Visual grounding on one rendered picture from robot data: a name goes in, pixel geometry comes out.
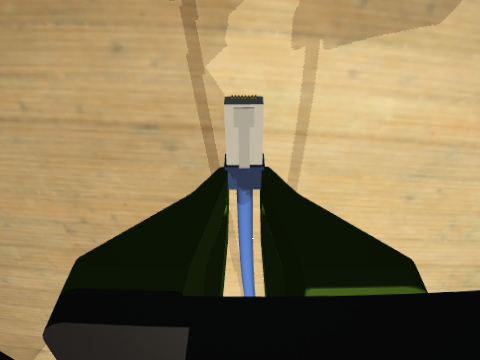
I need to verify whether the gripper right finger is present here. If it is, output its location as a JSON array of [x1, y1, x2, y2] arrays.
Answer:
[[260, 167, 428, 296]]

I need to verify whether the network cable plug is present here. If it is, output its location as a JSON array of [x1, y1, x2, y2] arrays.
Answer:
[[224, 95, 265, 190]]

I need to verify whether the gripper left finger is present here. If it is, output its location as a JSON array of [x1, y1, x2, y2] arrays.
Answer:
[[60, 167, 229, 296]]

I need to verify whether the blue cable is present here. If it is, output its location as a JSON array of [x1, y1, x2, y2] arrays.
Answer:
[[237, 190, 255, 296]]

